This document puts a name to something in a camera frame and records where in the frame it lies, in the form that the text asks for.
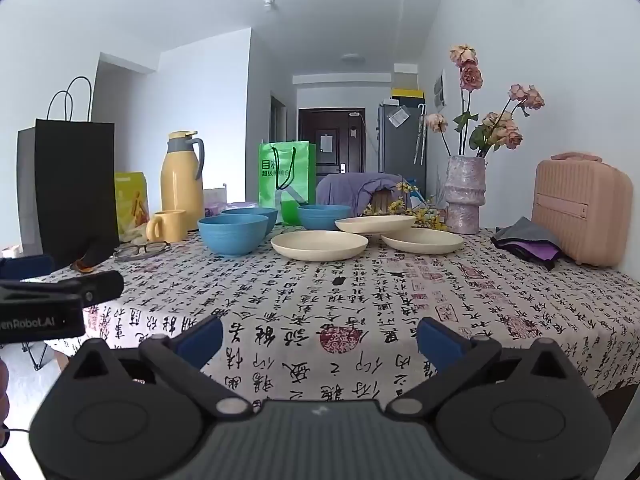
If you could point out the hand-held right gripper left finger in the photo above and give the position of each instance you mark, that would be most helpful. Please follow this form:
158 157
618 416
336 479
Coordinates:
202 338

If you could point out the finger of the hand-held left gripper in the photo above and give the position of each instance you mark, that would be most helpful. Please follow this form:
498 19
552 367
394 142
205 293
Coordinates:
75 287

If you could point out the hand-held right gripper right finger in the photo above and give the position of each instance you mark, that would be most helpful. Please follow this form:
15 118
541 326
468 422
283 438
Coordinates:
435 340

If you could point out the stack of cream plates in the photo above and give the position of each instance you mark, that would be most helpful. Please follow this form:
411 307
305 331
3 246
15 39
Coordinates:
425 241

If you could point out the blue bowl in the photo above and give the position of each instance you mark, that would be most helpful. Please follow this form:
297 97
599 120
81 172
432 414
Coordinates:
265 220
320 217
232 237

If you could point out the cream plate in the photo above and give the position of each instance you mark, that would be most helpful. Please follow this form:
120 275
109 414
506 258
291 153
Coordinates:
320 246
375 224

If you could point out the black and orange object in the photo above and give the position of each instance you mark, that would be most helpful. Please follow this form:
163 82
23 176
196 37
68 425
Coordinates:
97 255

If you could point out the metal tongs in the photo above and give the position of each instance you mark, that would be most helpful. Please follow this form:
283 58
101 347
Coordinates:
127 252

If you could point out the printed tablecloth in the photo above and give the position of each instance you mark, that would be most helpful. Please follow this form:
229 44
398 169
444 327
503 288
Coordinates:
350 300

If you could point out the black paper bag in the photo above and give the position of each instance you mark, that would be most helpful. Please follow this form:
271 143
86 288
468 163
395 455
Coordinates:
75 185

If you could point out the yellow-green printed box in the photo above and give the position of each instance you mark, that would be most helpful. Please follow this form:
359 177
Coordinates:
130 200

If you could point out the yellow mug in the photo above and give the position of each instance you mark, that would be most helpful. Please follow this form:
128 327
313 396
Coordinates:
172 225

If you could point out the yellow flower branch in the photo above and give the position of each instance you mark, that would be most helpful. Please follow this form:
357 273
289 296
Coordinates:
434 222

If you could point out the purple plastic package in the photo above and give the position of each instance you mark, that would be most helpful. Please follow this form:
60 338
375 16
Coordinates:
216 209

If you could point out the purple cloth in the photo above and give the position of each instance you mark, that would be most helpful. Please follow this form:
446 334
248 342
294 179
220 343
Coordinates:
537 250

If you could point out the grey cloth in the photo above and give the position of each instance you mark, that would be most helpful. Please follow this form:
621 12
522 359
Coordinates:
525 230

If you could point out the yellow thermos jug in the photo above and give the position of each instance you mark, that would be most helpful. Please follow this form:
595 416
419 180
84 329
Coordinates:
180 190

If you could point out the white plastic box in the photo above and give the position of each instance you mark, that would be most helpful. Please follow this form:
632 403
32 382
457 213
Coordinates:
215 195

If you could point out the lilac textured vase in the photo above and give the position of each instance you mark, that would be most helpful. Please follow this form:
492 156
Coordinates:
465 195

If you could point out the wooden chair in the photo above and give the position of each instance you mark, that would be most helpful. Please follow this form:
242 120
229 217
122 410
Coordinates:
382 201

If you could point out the blue plastic bag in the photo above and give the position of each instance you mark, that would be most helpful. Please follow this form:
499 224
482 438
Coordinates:
409 183

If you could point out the green paper bag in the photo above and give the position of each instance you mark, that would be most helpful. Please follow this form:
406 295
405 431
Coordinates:
280 170

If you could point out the grey refrigerator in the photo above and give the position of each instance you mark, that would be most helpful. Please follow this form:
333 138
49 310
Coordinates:
400 152

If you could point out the hanging folded umbrella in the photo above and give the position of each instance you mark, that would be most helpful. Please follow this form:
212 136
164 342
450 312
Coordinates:
420 135

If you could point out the dark brown door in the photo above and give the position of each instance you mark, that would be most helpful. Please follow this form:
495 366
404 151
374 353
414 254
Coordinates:
350 152

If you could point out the paper sheet on refrigerator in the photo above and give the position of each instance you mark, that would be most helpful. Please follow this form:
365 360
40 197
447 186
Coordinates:
399 117

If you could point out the paper sheet on door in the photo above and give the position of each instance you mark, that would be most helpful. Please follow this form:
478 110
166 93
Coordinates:
325 142

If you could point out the grey side door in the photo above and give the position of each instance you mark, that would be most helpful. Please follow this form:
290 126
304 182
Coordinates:
278 117

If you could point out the yellow-lidded box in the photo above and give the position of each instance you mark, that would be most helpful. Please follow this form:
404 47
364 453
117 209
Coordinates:
407 94

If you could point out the white cardboard box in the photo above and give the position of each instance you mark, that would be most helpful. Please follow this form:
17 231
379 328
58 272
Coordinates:
405 77

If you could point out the dried pink rose bouquet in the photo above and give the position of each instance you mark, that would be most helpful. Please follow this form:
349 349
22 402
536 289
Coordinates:
471 77

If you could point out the round ceiling lamp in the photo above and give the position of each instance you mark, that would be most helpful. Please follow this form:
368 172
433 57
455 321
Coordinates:
353 59

